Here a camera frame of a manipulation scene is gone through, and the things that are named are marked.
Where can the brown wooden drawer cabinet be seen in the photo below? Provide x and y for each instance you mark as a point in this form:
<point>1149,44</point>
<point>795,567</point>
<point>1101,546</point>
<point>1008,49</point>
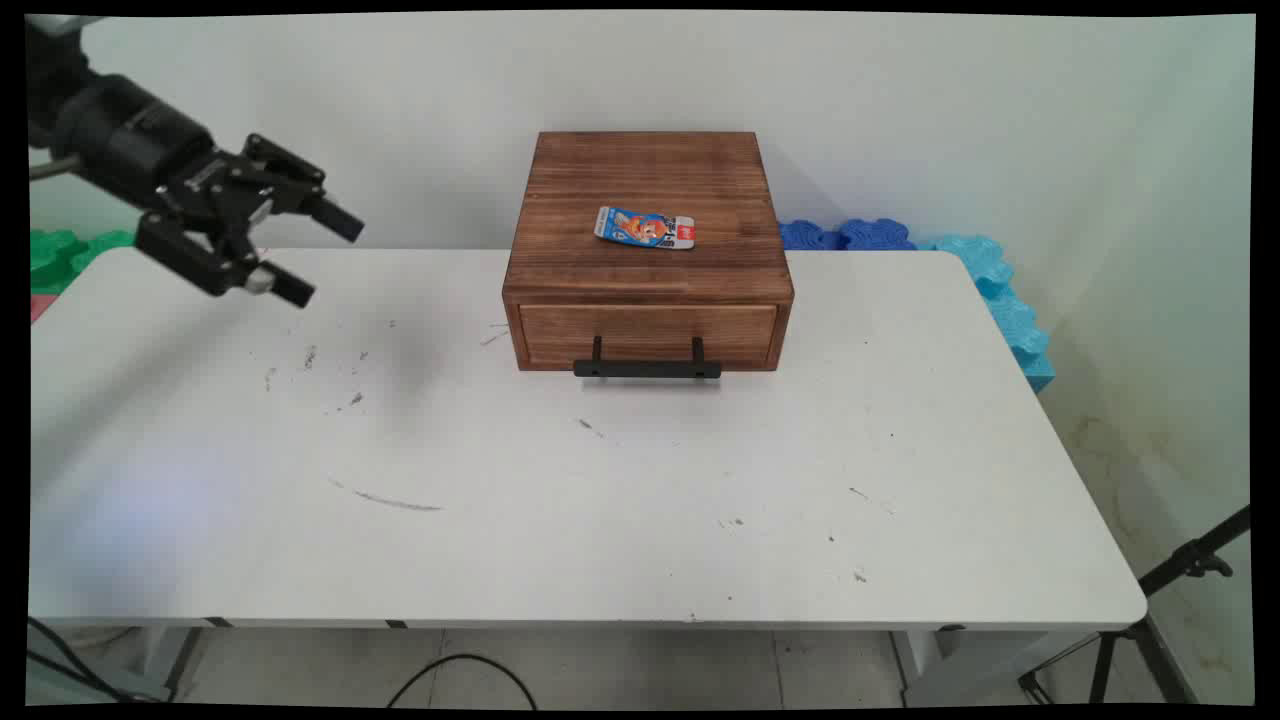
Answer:
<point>650,170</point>

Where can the green foam mat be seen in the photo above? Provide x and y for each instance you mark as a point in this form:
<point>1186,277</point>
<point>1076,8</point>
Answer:
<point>60,255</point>

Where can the blue orange snack packet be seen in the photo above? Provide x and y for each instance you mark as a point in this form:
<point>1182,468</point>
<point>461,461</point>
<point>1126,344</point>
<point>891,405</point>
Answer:
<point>645,228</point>

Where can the red foam mat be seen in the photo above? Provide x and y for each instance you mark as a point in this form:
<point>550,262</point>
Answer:
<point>40,308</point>

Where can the black tripod stand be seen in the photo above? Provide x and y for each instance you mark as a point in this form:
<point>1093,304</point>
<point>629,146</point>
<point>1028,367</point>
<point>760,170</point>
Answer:
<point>1190,565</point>

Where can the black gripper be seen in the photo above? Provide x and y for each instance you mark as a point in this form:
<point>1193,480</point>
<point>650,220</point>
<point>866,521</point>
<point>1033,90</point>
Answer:
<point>150,150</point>

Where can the dark blue foam mat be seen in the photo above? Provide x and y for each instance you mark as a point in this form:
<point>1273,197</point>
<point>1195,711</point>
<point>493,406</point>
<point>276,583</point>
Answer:
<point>805,237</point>
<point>880,235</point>

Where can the white table leg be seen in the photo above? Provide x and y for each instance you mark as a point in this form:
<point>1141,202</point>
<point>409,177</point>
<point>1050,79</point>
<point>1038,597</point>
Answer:
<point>960,670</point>

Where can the light blue foam mat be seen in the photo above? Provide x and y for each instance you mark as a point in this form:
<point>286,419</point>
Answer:
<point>1010,310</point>

